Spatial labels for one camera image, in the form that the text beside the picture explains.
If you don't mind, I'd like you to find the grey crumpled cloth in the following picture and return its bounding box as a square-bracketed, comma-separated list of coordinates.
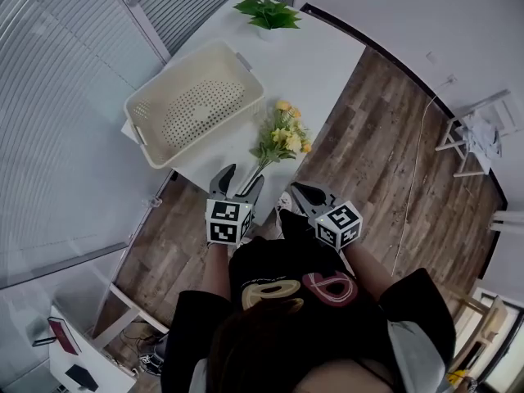
[461, 111, 504, 172]

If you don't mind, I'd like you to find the black and white sneaker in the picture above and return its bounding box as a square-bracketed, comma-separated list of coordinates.
[138, 350, 165, 377]

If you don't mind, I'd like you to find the light wooden chair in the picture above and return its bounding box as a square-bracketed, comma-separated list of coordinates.
[449, 287, 509, 378]

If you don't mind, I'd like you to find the cream perforated plastic basket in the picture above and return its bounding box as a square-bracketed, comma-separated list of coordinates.
[124, 39, 266, 169]

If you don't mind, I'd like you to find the red book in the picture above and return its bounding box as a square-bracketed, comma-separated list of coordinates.
[46, 316, 84, 357]

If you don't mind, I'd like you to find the person's black printed shirt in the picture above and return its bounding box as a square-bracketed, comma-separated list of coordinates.
[160, 209, 458, 393]

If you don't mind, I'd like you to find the yellow artificial flowers bunch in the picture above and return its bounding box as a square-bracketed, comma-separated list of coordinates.
[239, 99, 313, 197]

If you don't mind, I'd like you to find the person's right forearm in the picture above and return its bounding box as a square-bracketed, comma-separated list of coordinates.
[341, 242, 397, 302]

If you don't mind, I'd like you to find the person's left forearm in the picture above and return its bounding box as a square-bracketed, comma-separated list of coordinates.
[199, 242, 233, 302]

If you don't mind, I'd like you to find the white cable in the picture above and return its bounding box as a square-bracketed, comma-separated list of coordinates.
[391, 92, 440, 278]

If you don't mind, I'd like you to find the white side table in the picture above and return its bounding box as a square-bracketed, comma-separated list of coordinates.
[47, 304, 138, 393]

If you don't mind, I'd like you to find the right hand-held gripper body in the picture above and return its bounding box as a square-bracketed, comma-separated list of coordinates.
[306, 194, 364, 253]

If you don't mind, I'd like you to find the person's white shoe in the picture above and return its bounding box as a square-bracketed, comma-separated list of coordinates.
[275, 191, 294, 217]

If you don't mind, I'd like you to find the black flat case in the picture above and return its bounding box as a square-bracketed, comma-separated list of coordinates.
[64, 364, 101, 393]

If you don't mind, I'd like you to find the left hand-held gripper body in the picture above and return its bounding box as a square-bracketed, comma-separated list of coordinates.
[204, 189, 255, 247]

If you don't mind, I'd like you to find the green potted plant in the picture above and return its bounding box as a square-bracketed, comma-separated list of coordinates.
[233, 0, 303, 43]

